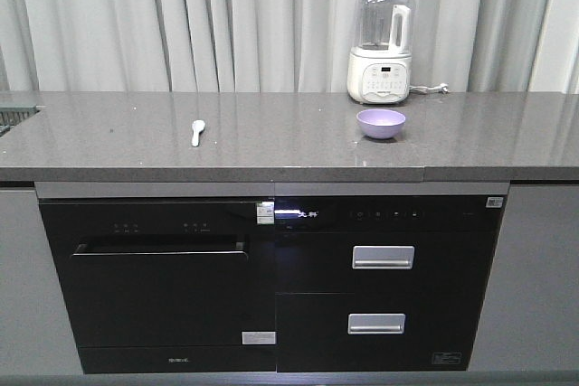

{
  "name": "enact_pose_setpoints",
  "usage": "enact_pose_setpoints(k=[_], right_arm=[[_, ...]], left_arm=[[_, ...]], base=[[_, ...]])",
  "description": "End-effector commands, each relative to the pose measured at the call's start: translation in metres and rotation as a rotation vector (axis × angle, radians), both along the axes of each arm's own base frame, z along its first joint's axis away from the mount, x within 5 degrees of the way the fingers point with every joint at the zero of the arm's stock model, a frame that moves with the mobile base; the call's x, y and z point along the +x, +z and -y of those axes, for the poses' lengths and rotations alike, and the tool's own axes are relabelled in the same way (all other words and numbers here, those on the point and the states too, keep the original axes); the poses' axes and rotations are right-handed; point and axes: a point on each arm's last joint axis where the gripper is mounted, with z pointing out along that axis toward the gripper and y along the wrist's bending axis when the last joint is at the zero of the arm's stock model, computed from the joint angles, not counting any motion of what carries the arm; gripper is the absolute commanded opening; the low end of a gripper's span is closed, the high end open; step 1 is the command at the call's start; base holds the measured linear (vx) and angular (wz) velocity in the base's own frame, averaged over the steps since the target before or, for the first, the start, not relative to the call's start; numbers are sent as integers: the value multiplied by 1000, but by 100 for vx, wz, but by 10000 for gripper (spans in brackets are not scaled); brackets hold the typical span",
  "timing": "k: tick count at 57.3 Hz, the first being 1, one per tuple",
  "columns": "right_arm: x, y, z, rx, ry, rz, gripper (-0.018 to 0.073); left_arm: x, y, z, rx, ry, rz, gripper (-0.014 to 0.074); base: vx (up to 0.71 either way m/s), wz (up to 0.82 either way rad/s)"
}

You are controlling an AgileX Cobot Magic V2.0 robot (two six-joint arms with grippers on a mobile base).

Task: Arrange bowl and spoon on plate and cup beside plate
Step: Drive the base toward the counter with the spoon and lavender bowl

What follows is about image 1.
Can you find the purple plastic bowl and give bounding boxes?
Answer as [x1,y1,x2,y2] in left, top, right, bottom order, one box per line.
[356,108,406,139]

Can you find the black built-in dishwasher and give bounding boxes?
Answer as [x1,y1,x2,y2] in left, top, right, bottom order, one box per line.
[39,196,276,374]

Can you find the white blender with glass jar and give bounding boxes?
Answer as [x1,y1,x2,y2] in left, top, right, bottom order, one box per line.
[346,0,415,104]

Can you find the white blender power cable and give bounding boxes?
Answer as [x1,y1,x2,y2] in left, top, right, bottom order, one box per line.
[408,82,451,95]

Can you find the white pleated curtain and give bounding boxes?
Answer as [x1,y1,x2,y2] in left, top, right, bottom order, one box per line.
[1,0,578,93]

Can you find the grey sink drain rack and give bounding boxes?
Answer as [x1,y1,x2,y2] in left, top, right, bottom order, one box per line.
[0,105,40,136]

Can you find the light blue plastic spoon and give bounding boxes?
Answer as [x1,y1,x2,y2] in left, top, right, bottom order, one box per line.
[191,119,205,147]

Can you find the black two-drawer disinfection cabinet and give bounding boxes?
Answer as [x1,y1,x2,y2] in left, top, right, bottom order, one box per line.
[274,184,508,372]

